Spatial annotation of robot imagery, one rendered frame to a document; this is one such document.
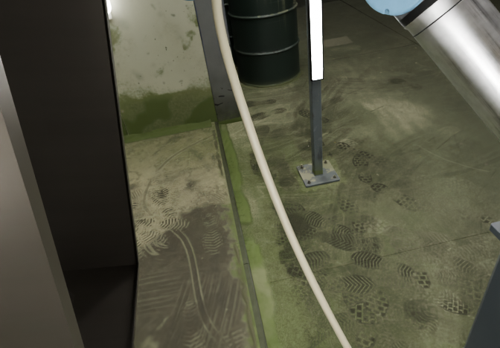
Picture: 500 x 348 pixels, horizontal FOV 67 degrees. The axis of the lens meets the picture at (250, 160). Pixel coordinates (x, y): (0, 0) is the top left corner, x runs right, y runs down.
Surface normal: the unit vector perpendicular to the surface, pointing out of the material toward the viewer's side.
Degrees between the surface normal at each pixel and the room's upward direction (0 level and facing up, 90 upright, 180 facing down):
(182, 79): 90
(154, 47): 90
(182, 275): 0
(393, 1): 85
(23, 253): 89
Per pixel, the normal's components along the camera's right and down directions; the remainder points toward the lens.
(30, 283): 0.18, 0.54
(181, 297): -0.13, -0.81
